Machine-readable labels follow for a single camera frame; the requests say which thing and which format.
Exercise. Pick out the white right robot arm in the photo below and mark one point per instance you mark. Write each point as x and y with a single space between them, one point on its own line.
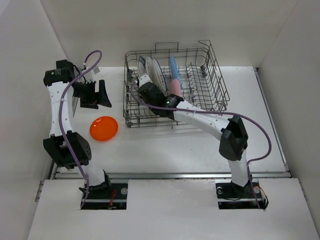
230 132

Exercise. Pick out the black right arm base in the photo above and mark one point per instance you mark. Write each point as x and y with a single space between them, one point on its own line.
233 197

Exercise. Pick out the orange plate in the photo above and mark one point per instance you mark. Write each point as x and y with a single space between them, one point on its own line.
103 128

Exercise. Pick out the front aluminium rail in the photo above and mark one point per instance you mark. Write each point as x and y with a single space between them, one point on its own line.
200 175

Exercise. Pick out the white plate with green rim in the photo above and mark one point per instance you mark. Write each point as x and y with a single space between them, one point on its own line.
141 65

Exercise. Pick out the blue plate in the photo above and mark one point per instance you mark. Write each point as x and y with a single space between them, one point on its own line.
174 68

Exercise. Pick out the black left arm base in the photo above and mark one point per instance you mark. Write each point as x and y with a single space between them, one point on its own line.
114 198

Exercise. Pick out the pink plate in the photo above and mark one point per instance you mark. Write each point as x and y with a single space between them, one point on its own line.
175 87

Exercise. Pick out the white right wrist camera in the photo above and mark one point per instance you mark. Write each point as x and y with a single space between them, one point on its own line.
143 79

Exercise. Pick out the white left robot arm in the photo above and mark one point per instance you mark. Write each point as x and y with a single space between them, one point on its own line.
84 168

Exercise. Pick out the grey wire dish rack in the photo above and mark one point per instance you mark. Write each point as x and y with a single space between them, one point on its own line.
202 83

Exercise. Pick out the patterned white plate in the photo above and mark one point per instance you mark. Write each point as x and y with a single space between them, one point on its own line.
159 79

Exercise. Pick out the white blue-rimmed plate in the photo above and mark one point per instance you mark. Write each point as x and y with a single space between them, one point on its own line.
149 67

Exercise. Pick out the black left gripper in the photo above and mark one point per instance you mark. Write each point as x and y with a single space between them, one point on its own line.
95 98

